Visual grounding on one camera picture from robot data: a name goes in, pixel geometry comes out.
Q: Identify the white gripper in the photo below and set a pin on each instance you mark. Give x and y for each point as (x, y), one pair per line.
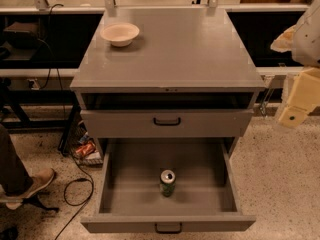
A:
(308, 40)

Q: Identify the green soda can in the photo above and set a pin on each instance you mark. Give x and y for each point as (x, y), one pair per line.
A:
(167, 182)

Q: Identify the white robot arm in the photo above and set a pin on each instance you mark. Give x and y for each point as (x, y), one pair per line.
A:
(303, 41)

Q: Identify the grey top drawer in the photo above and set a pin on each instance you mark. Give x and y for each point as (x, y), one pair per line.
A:
(139, 123)

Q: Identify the grey drawer cabinet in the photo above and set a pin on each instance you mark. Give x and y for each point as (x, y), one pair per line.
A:
(182, 59)

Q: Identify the grey open middle drawer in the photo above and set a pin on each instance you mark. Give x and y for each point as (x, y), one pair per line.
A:
(204, 198)

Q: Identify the white bowl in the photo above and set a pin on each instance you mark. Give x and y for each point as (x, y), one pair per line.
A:
(120, 34)

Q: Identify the orange snack packet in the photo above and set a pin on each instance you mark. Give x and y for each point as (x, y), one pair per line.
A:
(85, 150)

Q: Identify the tan shoe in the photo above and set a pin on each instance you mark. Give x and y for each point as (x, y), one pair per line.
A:
(40, 181)

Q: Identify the dark trouser leg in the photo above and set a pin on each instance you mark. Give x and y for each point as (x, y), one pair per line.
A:
(14, 178)

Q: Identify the metal rail bracket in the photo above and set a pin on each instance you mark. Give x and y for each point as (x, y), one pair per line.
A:
(265, 101)

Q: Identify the black top drawer handle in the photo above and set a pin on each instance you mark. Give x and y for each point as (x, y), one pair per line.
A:
(167, 122)

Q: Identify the black drawer handle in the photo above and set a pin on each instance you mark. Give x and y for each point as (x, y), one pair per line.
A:
(167, 122)
(168, 228)

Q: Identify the black middle drawer handle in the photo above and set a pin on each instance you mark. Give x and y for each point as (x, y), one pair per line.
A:
(168, 228)

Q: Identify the black wire basket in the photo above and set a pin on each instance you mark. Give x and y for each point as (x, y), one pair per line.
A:
(79, 136)

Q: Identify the white wall outlet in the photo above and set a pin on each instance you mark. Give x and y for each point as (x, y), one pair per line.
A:
(33, 84)

